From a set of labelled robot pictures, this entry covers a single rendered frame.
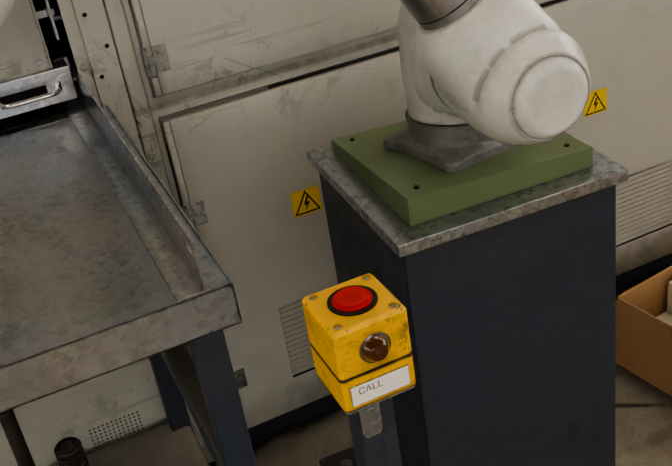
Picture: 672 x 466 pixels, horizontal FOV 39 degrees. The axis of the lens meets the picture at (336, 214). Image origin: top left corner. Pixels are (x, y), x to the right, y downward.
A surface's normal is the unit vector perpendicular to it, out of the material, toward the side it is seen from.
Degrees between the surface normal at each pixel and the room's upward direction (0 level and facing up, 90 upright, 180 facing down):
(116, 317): 0
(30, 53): 90
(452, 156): 8
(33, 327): 0
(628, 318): 75
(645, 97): 90
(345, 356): 90
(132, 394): 90
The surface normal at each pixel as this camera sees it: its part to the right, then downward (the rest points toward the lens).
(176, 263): -0.14, -0.86
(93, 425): 0.41, 0.39
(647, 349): -0.85, 0.16
